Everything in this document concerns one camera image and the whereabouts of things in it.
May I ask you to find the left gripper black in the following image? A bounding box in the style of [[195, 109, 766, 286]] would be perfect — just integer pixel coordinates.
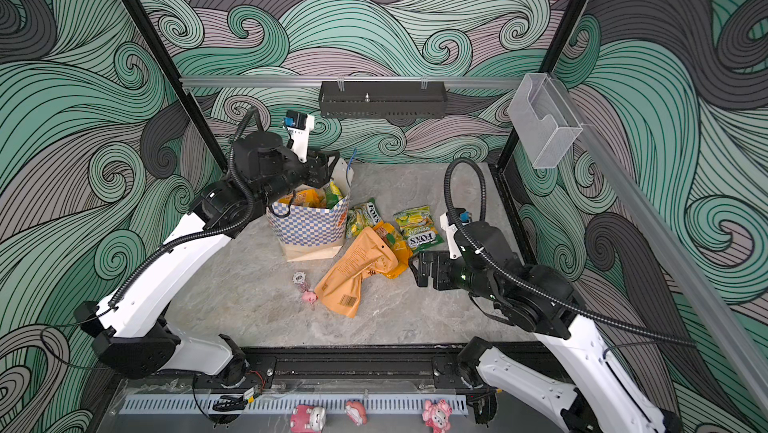
[[257, 145, 338, 213]]

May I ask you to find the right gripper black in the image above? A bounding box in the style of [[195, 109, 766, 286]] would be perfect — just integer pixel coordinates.
[[410, 247, 510, 305]]

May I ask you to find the green Fox's candy bag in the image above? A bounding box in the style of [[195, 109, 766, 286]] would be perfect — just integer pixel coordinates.
[[346, 198, 382, 239], [394, 205, 444, 253]]

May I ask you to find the blue checkered paper bag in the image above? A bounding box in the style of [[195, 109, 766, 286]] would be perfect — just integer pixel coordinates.
[[267, 159, 354, 262]]

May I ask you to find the orange snack pouch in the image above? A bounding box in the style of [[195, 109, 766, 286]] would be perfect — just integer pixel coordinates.
[[314, 227, 399, 318]]

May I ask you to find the yellow orange candy bag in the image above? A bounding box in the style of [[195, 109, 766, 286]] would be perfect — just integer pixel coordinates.
[[373, 221, 413, 280]]

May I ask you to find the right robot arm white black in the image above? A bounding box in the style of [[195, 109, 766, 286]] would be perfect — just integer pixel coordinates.
[[410, 216, 682, 432]]

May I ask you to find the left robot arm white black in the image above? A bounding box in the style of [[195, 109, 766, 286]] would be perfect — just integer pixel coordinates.
[[74, 131, 341, 388]]

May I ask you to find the small patterned cylinder toy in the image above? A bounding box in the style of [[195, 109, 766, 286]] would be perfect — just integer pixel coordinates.
[[292, 272, 307, 288]]

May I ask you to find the small pink pig toy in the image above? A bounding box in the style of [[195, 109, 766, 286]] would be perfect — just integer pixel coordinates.
[[302, 291, 318, 305]]

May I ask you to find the pink bear toy right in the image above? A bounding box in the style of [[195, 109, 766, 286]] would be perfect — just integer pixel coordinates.
[[422, 399, 453, 433]]

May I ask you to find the pink toy middle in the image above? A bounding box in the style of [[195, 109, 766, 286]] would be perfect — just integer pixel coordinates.
[[344, 400, 367, 426]]

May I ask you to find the pink white toy left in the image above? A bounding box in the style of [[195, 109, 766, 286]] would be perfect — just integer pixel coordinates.
[[290, 405, 327, 433]]

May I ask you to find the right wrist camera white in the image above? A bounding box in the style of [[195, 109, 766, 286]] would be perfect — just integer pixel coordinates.
[[439, 208, 472, 260]]

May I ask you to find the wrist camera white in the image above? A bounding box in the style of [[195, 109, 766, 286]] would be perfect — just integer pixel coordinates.
[[439, 208, 472, 260], [284, 110, 316, 163]]

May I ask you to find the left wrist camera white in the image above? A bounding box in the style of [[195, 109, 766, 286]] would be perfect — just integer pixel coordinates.
[[284, 110, 316, 163]]

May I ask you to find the black wall tray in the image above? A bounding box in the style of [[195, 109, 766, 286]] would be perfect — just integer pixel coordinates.
[[318, 81, 448, 120]]

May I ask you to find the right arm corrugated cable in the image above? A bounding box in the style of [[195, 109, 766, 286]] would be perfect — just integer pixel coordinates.
[[443, 158, 697, 349]]

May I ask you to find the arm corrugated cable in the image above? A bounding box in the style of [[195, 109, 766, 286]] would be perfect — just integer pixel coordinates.
[[107, 107, 265, 308], [443, 158, 697, 349]]

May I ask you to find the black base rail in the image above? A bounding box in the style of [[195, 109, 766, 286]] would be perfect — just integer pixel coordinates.
[[113, 345, 595, 392]]

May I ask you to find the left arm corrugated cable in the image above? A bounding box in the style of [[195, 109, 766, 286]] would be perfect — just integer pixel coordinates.
[[107, 107, 265, 308]]

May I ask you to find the grey horizontal wall rail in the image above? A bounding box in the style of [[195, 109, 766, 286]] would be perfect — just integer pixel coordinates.
[[180, 75, 522, 90]]

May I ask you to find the clear plastic wall holder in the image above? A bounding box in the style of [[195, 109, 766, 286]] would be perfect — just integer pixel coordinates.
[[507, 73, 583, 169]]

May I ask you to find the grey right wall rail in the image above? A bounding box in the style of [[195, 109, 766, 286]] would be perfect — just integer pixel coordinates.
[[545, 75, 767, 413]]

